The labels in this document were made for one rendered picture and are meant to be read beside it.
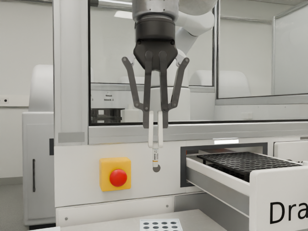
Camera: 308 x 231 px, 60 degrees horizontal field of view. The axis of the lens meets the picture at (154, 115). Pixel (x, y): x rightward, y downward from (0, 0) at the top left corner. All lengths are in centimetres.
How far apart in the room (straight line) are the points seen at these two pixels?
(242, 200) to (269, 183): 7
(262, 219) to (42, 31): 384
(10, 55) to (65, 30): 342
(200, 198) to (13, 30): 369
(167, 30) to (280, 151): 56
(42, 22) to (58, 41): 345
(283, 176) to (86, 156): 43
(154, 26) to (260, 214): 37
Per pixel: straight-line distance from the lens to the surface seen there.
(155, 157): 52
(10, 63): 408
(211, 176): 64
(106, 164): 64
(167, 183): 74
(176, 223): 61
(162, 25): 50
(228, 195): 59
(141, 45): 51
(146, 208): 75
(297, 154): 96
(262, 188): 50
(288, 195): 54
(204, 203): 81
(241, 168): 64
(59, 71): 67
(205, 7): 69
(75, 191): 70
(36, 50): 405
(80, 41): 69
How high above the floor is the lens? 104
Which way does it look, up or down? 2 degrees down
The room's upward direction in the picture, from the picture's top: straight up
